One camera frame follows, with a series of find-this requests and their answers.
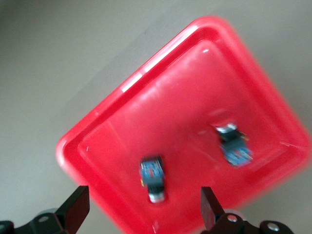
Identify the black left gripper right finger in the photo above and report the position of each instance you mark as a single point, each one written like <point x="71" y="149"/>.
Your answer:
<point x="212" y="214"/>

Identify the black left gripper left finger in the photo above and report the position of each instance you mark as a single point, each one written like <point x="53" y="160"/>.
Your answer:
<point x="73" y="209"/>

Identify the red mushroom push button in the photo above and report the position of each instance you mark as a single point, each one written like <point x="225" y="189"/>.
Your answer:
<point x="234" y="148"/>
<point x="153" y="180"/>

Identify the red plastic tray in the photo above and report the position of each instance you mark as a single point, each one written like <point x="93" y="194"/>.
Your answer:
<point x="195" y="97"/>

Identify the brown table cover sheet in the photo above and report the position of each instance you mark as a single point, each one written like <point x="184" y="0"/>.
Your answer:
<point x="36" y="73"/>

